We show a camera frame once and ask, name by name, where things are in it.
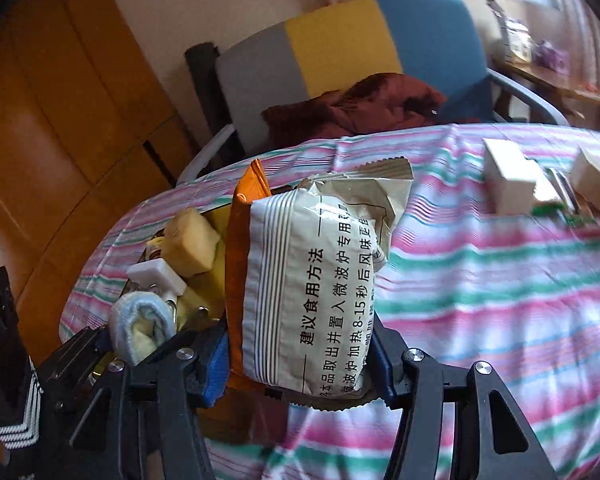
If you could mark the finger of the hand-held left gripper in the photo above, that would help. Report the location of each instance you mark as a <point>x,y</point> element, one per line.
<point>75,355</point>

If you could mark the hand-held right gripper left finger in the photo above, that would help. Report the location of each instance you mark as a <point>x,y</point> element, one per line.
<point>215,385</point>

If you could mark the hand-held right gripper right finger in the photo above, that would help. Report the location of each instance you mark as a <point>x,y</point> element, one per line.
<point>387,385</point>

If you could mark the socks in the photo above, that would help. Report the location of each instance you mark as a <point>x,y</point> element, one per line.
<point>140,327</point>

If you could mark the white striped snack packet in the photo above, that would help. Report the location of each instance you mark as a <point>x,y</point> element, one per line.
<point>305,285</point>

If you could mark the long cream carton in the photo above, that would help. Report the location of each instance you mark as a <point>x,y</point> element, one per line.
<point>507,180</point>

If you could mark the cream printed carton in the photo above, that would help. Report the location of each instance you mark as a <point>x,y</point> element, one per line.
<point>597,182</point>

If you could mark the white plastic piece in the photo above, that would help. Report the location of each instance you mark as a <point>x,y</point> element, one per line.
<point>155,274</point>

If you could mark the striped tablecloth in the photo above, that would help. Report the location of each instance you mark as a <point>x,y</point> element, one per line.
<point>480,300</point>

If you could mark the yellow sponge block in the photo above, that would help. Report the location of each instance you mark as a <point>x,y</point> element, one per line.
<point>190,242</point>

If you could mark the wooden wardrobe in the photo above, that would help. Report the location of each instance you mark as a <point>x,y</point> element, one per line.
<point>55,135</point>

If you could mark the small green item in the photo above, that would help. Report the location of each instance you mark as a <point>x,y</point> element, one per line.
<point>547,208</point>

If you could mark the dark red garment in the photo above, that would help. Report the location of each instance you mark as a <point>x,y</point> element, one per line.
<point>370,105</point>

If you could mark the grey yellow blue chair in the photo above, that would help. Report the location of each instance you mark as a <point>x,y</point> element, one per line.
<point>340,45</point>

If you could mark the wooden desk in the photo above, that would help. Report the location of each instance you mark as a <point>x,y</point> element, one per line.
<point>555,80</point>

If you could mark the white box with print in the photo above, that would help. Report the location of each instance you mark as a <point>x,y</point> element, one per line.
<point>512,35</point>

